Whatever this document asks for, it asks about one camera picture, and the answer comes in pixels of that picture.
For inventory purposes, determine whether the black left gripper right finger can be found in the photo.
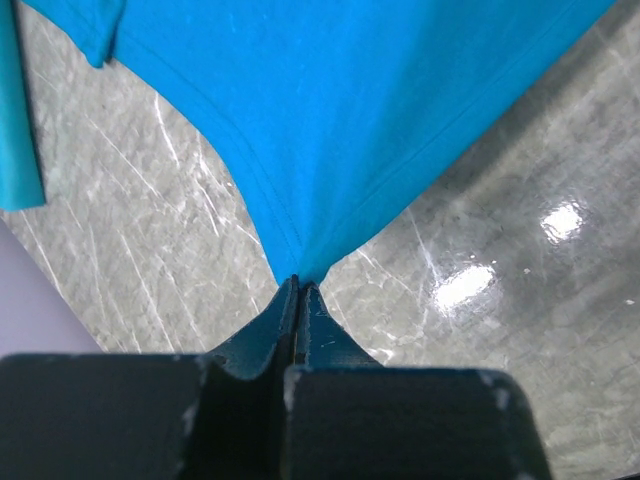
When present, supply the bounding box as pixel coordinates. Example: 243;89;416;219
282;285;551;479

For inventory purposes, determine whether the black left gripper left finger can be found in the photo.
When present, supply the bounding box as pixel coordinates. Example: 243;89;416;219
1;278;299;479

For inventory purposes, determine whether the blue polo t-shirt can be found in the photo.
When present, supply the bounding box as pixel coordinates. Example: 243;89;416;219
34;0;608;282

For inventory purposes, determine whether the folded teal t-shirt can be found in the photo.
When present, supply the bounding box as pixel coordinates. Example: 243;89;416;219
1;1;45;211

